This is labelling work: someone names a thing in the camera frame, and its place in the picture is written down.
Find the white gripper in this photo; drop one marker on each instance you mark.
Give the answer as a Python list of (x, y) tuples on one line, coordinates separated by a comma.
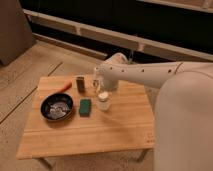
[(109, 85)]

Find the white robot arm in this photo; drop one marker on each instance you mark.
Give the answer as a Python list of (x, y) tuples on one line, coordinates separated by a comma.
[(183, 128)]

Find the dark eraser block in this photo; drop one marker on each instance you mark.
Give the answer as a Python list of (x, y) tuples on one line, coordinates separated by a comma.
[(80, 84)]

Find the clear glass bottle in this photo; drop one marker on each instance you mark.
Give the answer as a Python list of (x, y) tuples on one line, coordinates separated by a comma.
[(96, 80)]

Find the green sponge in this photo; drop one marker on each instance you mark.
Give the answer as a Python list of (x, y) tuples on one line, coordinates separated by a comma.
[(85, 107)]

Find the wooden table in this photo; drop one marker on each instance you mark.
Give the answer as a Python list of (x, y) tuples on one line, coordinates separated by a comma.
[(127, 125)]

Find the black frying pan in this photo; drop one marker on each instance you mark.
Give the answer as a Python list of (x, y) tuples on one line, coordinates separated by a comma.
[(58, 105)]

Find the grey cabinet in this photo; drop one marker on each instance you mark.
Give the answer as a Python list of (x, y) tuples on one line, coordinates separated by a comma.
[(15, 33)]

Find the grey wall rail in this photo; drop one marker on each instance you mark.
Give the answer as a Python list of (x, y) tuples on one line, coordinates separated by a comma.
[(135, 43)]

